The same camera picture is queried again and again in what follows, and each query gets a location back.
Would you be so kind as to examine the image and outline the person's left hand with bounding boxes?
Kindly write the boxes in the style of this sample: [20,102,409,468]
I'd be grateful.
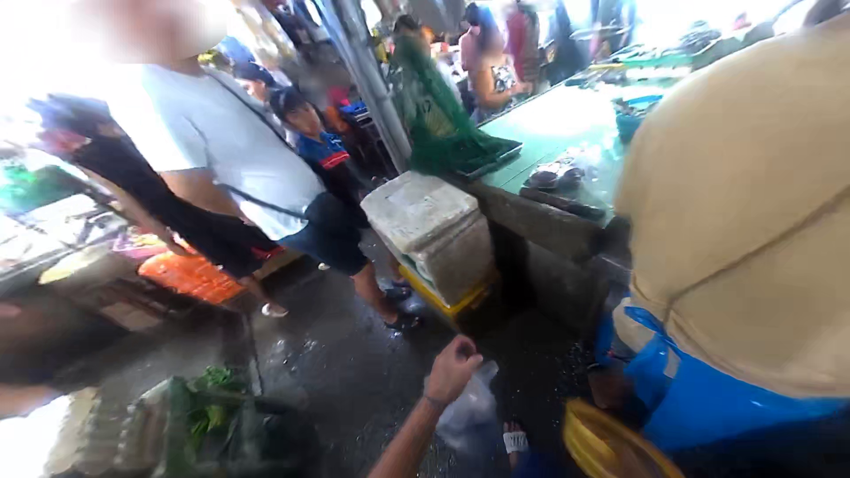
[425,334,484,407]

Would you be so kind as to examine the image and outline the translucent plastic bag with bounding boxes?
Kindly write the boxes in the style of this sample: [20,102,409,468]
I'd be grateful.
[425,360,499,454]

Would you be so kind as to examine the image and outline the person's left forearm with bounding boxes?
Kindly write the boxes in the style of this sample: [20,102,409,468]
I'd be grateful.
[367,396,446,478]

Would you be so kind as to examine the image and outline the yellow plastic crate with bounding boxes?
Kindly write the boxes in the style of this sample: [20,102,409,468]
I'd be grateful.
[398,263,499,321]

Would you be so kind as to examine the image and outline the person's legs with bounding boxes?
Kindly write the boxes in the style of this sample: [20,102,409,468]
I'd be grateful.
[502,420,565,478]

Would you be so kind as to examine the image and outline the white styrofoam box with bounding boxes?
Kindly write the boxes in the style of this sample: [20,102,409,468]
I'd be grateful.
[360,170,496,308]

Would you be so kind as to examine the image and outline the yellow plastic basket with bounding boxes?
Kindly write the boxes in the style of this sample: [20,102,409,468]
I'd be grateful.
[562,397,686,478]

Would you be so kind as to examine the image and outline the pile of dark seafood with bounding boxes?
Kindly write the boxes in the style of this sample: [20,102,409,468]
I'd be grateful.
[521,154,607,220]

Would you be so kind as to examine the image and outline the green net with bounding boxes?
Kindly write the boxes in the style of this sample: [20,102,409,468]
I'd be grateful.
[387,33,523,179]

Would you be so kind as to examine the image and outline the green market table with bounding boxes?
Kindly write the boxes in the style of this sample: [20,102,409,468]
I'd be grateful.
[458,63,665,230]

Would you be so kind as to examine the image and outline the blue plastic apron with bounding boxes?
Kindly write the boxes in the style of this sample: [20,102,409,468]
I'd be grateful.
[594,295,850,455]

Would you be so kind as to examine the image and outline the green leafy vegetables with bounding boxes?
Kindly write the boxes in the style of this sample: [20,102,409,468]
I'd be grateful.
[185,365,248,459]

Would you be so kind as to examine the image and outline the orange plastic bag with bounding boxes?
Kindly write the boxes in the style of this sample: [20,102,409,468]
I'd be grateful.
[137,246,247,305]

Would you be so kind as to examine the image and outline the teal basin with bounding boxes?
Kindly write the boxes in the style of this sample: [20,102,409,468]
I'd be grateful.
[612,94,665,144]

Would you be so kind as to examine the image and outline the grey metal pole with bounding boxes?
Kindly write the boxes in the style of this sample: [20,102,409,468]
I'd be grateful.
[315,0,414,175]

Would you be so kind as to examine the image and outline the pink tray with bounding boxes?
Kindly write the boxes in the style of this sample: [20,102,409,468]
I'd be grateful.
[112,227,175,261]

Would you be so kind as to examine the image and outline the pale ridged stack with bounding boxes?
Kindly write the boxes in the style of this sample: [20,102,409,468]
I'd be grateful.
[43,386,175,478]

